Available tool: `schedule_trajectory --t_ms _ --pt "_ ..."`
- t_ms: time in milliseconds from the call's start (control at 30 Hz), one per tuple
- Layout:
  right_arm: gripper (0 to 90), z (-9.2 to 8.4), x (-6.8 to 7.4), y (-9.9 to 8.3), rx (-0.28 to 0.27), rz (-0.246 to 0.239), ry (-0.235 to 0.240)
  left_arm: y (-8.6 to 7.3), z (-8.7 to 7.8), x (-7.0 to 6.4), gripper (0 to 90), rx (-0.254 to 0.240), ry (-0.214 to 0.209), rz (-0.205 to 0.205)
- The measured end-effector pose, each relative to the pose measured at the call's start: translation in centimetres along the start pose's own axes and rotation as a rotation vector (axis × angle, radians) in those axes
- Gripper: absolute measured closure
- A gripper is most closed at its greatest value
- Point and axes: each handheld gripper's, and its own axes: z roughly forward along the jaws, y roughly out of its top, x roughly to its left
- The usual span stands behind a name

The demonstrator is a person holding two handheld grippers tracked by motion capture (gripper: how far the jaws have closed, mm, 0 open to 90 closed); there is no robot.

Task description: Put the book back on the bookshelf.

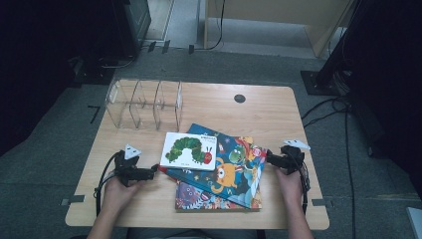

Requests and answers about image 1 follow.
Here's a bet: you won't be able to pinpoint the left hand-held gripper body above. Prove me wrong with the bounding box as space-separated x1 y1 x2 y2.
112 143 156 187

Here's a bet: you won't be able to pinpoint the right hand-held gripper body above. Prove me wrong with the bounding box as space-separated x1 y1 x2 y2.
274 138 312 175

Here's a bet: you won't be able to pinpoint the dark blue monster picture book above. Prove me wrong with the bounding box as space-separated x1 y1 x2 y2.
164 122 269 210

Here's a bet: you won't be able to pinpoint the white caterpillar picture book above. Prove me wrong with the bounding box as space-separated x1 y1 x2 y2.
159 131 218 172

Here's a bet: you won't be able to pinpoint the clear acrylic book rack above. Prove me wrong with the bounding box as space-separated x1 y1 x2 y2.
105 79 184 132

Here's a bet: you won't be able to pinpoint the person's left hand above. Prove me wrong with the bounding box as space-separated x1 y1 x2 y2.
103 176 145 217

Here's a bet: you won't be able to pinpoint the person's right hand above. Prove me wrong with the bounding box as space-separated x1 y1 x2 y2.
275 167 305 207

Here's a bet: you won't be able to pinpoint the grey tape strip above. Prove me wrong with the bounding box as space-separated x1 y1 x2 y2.
61 194 86 206
312 197 333 209

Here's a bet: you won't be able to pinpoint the black metal stand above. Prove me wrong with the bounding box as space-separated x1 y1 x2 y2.
300 0 367 98

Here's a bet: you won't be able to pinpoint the light wooden cabinet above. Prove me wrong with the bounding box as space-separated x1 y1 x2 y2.
203 0 354 58

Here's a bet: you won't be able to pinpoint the white panel corner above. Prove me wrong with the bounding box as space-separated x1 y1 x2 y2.
406 206 422 239

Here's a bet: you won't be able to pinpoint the black cabinet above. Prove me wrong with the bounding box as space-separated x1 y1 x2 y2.
112 0 152 60

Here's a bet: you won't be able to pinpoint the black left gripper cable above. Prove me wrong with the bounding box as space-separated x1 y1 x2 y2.
94 150 122 218

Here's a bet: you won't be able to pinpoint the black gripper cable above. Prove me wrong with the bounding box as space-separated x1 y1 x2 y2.
94 150 122 218
298 161 312 214

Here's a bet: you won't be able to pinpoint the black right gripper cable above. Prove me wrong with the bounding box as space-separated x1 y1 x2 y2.
298 161 312 214

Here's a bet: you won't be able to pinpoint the black floor cables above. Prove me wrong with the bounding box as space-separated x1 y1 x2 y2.
300 95 357 239

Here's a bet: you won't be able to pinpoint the black hanging cable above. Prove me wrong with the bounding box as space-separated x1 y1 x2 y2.
194 0 227 52

